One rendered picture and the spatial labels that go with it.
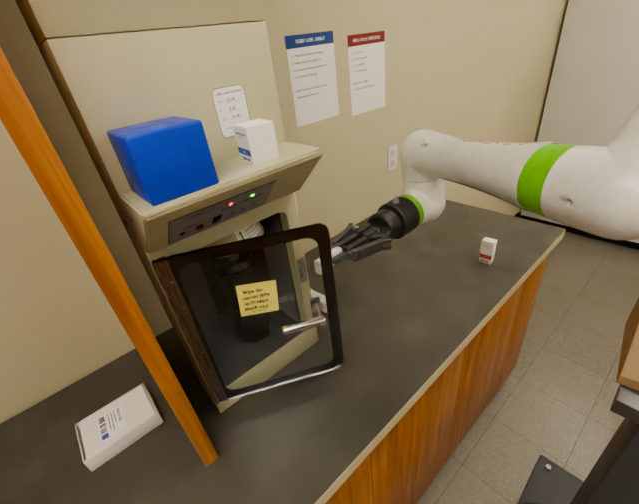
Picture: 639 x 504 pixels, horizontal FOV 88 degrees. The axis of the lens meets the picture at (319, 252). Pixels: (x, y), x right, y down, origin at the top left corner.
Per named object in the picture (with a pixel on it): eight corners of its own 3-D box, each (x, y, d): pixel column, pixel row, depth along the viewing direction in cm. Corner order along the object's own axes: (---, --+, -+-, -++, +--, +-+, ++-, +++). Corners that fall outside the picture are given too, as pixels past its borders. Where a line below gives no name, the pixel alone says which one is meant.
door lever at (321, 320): (280, 321, 70) (277, 312, 68) (323, 309, 71) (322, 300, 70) (284, 339, 65) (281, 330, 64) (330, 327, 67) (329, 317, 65)
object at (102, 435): (82, 433, 81) (74, 424, 78) (149, 391, 89) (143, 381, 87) (91, 472, 72) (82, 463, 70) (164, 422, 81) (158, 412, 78)
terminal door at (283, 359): (220, 399, 78) (156, 258, 57) (344, 364, 83) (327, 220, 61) (220, 402, 78) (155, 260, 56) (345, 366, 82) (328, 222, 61)
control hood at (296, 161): (143, 250, 56) (116, 195, 50) (294, 187, 72) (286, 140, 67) (167, 277, 48) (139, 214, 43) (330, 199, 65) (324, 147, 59)
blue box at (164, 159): (131, 191, 51) (104, 130, 46) (193, 171, 56) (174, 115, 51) (153, 207, 44) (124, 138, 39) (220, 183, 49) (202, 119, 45)
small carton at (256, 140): (240, 160, 59) (232, 124, 55) (265, 152, 61) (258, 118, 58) (253, 165, 55) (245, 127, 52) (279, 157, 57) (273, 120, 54)
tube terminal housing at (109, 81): (180, 357, 97) (28, 53, 57) (271, 302, 114) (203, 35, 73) (219, 414, 81) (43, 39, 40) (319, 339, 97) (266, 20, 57)
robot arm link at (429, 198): (453, 217, 90) (418, 210, 98) (454, 171, 84) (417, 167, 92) (423, 238, 83) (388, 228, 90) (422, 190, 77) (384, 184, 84)
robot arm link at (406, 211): (418, 238, 84) (389, 227, 90) (421, 194, 77) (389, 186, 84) (404, 248, 80) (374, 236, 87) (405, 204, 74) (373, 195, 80)
